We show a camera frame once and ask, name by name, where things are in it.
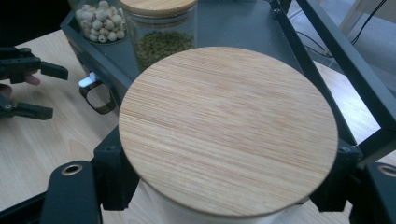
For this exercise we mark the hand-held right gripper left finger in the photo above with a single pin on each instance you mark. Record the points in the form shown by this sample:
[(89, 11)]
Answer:
[(115, 174)]

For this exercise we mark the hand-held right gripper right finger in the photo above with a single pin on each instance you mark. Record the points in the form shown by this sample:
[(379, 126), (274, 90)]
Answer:
[(339, 180)]

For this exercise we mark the glass jar of lotus seeds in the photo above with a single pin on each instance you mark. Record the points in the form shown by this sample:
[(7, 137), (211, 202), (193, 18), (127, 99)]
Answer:
[(101, 21)]

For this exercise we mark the glass jar of white grains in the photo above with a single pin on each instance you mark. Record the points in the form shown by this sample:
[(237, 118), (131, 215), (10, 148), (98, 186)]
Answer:
[(227, 130)]

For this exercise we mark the dark grey corner storage rack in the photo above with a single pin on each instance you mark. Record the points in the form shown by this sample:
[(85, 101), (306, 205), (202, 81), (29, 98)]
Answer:
[(236, 28)]

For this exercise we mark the light wooden desk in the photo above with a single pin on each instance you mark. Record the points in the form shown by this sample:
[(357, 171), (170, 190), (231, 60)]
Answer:
[(370, 14)]

